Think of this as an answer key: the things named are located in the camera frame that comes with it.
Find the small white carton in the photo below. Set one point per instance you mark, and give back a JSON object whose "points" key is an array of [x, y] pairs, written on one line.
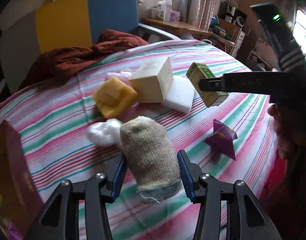
{"points": [[154, 13]]}

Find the green patterned small box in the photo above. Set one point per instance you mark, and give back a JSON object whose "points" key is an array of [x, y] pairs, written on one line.
{"points": [[205, 75]]}

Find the wooden side desk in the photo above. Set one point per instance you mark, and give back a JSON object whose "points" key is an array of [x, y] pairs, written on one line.
{"points": [[175, 25]]}

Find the tall white carton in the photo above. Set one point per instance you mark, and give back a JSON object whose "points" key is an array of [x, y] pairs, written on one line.
{"points": [[164, 10]]}

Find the person's right hand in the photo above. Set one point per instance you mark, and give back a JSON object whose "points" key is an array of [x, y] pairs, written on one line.
{"points": [[273, 110]]}

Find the bag of cotton balls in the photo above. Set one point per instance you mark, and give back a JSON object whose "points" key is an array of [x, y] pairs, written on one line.
{"points": [[103, 132]]}

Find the person's right forearm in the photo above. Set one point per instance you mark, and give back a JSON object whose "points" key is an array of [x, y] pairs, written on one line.
{"points": [[295, 135]]}

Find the white bed rail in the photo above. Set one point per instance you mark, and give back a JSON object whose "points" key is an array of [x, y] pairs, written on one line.
{"points": [[158, 31]]}

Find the purple packet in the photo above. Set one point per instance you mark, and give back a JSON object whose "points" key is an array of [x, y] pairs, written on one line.
{"points": [[221, 140]]}

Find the window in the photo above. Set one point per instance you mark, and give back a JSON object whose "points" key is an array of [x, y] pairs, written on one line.
{"points": [[303, 27]]}

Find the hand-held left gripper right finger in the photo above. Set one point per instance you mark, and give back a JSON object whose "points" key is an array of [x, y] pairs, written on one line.
{"points": [[184, 175]]}

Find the patterned curtain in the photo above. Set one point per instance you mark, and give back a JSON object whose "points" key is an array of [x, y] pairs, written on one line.
{"points": [[203, 2]]}

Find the purple tissue box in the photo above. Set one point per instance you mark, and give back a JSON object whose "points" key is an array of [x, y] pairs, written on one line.
{"points": [[175, 16]]}

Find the beige knitted sock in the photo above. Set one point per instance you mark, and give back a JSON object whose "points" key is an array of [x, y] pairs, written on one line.
{"points": [[148, 155]]}

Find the white foam sponge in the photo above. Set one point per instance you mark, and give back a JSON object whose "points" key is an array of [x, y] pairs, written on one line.
{"points": [[180, 97]]}

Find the grey yellow blue headboard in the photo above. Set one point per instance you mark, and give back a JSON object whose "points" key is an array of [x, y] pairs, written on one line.
{"points": [[63, 22]]}

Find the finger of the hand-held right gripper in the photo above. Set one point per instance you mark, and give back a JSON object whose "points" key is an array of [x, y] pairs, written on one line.
{"points": [[243, 83]]}

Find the cluttered shelf unit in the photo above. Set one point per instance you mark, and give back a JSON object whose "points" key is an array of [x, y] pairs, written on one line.
{"points": [[238, 30]]}

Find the white cardboard box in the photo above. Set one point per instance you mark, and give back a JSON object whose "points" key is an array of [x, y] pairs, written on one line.
{"points": [[153, 82]]}

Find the maroon blanket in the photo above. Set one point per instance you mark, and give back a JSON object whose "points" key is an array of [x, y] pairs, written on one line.
{"points": [[80, 57]]}

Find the yellow sponge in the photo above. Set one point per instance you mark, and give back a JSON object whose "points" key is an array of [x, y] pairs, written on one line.
{"points": [[114, 97]]}

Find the gold tin box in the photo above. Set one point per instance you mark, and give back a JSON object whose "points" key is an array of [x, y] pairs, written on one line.
{"points": [[15, 167]]}

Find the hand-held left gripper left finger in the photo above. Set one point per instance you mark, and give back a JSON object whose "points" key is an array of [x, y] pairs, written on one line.
{"points": [[118, 177]]}

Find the person's red clothing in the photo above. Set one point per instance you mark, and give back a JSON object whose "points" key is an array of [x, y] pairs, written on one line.
{"points": [[275, 192]]}

